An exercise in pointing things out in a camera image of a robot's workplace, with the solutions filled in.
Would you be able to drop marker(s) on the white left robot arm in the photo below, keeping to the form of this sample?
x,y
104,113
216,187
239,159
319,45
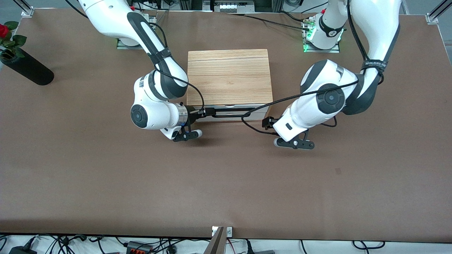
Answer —
x,y
374,21

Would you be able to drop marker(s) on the silver table corner bracket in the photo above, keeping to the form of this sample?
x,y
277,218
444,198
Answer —
x,y
432,17
27,12

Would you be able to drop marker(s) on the black power plug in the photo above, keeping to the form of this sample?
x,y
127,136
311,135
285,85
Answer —
x,y
22,249

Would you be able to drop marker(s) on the black orange power adapter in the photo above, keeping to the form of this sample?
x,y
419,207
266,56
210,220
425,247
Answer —
x,y
138,247

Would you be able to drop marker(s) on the grey camera mount beam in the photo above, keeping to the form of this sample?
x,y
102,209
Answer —
x,y
216,243

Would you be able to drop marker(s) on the black cylindrical vase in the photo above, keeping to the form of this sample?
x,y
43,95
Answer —
x,y
28,68

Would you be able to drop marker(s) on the brown table mat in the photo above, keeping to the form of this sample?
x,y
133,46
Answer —
x,y
226,190

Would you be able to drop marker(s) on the silver device with white connectors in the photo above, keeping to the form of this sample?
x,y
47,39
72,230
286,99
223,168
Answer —
x,y
229,6

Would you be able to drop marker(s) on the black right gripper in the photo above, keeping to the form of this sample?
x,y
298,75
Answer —
x,y
191,115

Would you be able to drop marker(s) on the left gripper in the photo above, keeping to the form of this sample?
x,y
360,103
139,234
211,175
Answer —
x,y
267,122

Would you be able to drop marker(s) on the light wooden cabinet box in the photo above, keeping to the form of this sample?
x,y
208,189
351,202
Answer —
x,y
229,77

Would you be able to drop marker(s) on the wooden drawer with white front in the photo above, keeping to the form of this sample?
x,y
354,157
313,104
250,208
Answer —
x,y
259,113

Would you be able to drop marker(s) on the silver table edge bracket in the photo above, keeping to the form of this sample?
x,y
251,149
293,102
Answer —
x,y
229,231

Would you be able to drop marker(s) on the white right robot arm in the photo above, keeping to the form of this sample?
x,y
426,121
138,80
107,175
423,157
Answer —
x,y
152,116

